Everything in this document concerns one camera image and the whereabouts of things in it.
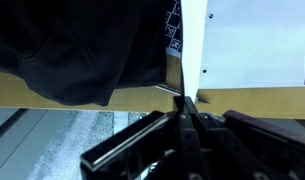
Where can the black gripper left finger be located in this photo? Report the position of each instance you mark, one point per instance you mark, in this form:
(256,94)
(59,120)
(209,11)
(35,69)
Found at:
(188,146)

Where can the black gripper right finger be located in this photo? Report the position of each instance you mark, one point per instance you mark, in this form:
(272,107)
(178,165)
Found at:
(238,150)

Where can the black white marker checkerboard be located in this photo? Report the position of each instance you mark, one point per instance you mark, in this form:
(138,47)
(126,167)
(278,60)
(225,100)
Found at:
(173,30)

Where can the black cloth garment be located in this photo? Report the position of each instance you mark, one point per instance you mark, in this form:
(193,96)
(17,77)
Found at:
(75,46)

